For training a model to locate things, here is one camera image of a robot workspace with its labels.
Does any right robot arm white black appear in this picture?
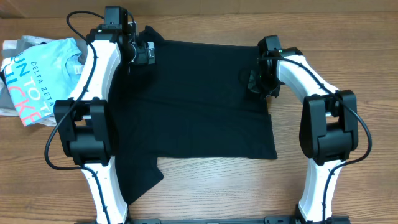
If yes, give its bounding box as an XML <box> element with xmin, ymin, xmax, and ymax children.
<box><xmin>248</xmin><ymin>46</ymin><xmax>358</xmax><ymax>223</ymax></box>

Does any light blue printed t-shirt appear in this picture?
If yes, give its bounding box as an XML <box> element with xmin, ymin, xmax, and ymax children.
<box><xmin>2</xmin><ymin>38</ymin><xmax>83</xmax><ymax>126</ymax></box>

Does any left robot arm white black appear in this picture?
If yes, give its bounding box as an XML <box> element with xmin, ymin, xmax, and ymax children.
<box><xmin>53</xmin><ymin>23</ymin><xmax>154</xmax><ymax>223</ymax></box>

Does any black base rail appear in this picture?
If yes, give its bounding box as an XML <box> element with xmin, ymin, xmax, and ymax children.
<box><xmin>132</xmin><ymin>215</ymin><xmax>352</xmax><ymax>224</ymax></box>

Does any black t-shirt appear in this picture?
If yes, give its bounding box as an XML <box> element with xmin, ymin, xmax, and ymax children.
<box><xmin>109</xmin><ymin>26</ymin><xmax>277</xmax><ymax>204</ymax></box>

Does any grey folded t-shirt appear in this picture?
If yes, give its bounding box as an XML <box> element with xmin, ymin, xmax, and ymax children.
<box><xmin>1</xmin><ymin>35</ymin><xmax>88</xmax><ymax>110</ymax></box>

